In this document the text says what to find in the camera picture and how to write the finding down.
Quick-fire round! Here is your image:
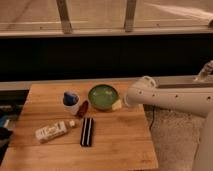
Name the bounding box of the black striped eraser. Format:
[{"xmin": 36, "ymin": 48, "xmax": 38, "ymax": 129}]
[{"xmin": 80, "ymin": 118, "xmax": 93, "ymax": 147}]

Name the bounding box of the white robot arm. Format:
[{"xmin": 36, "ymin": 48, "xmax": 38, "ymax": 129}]
[{"xmin": 124, "ymin": 60, "xmax": 213, "ymax": 171}]

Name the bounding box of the green bowl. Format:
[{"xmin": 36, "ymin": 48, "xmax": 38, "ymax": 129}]
[{"xmin": 88, "ymin": 84, "xmax": 119, "ymax": 110}]

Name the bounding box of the yellow sponge piece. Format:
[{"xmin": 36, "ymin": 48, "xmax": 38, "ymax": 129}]
[{"xmin": 112, "ymin": 100, "xmax": 122, "ymax": 111}]

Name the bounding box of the dark red brown object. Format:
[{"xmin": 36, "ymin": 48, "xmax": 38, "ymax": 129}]
[{"xmin": 77, "ymin": 100, "xmax": 88, "ymax": 118}]

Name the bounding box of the white cup with blue object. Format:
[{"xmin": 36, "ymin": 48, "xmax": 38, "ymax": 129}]
[{"xmin": 63, "ymin": 91, "xmax": 80, "ymax": 115}]

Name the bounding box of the white plastic bottle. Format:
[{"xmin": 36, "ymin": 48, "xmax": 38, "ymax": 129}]
[{"xmin": 35, "ymin": 120, "xmax": 76, "ymax": 143}]

